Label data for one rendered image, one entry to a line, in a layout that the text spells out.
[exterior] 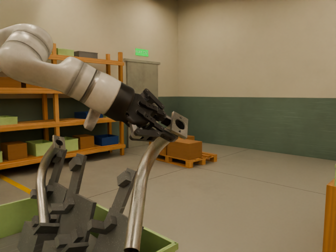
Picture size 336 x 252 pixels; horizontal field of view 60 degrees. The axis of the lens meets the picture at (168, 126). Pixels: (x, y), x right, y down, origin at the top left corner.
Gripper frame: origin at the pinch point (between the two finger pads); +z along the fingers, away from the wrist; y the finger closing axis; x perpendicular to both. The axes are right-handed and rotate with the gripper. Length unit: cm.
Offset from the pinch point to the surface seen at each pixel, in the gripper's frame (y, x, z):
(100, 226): -12.4, 30.6, 0.9
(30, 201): 4, 71, -14
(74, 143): 285, 433, 48
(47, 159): 12, 52, -16
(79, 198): -3.0, 39.8, -4.5
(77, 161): 6.4, 36.7, -9.3
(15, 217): -2, 74, -16
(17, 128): 242, 396, -49
